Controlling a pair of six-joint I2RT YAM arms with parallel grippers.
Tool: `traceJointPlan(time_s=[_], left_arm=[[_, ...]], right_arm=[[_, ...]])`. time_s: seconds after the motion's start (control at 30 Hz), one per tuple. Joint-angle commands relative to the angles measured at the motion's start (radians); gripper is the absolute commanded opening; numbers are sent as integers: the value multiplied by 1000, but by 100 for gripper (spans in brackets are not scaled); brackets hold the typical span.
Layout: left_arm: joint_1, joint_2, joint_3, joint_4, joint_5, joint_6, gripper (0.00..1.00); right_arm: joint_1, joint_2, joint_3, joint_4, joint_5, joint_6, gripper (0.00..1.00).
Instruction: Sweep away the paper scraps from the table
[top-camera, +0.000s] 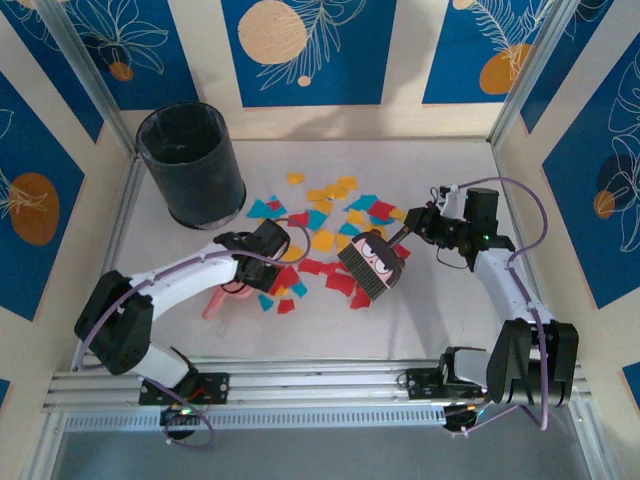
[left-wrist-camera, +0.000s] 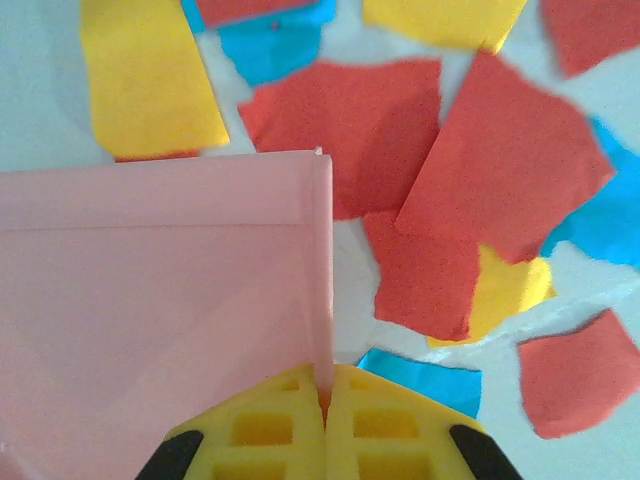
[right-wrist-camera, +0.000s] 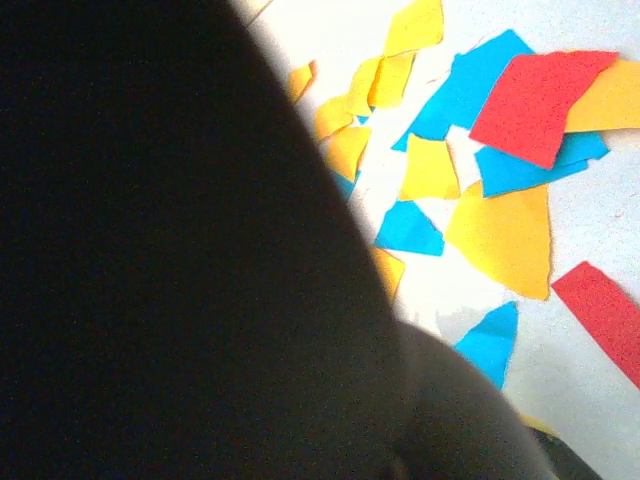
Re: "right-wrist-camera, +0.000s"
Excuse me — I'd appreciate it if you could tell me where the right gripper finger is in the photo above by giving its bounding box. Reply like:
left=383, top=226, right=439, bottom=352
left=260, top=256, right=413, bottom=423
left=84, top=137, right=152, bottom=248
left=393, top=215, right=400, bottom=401
left=519, top=412, right=607, bottom=480

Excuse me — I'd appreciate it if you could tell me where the red paper scrap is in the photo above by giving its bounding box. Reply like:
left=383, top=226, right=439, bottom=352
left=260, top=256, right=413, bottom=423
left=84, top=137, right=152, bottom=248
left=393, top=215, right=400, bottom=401
left=550, top=260, right=640, bottom=391
left=468, top=49, right=621, bottom=171

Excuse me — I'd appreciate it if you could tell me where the yellow paper scrap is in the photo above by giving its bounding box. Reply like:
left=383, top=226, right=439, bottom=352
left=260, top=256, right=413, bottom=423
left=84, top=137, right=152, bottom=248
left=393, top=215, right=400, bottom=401
left=563, top=58, right=640, bottom=134
left=398, top=132, right=462, bottom=203
left=382, top=0, right=445, bottom=57
left=287, top=59, right=318, bottom=102
left=368, top=52, right=416, bottom=109
left=312, top=93, right=360, bottom=142
left=323, top=125, right=374, bottom=185
left=368, top=246, right=407, bottom=304
left=346, top=56, right=385, bottom=117
left=443, top=179, right=554, bottom=302

